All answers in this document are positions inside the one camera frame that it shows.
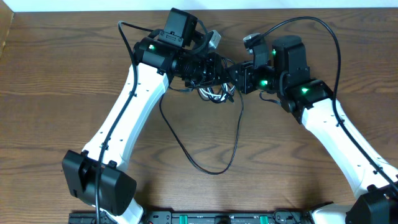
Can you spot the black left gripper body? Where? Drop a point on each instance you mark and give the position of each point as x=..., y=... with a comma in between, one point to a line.
x=213, y=69

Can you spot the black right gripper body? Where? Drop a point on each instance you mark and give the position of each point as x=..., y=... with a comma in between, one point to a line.
x=247, y=78

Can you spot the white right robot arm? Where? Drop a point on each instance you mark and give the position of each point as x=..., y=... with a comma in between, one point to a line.
x=283, y=70

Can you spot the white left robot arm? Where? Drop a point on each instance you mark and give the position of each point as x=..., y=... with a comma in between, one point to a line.
x=97, y=174

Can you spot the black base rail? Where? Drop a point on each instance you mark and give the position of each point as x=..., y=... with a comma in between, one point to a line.
x=281, y=216

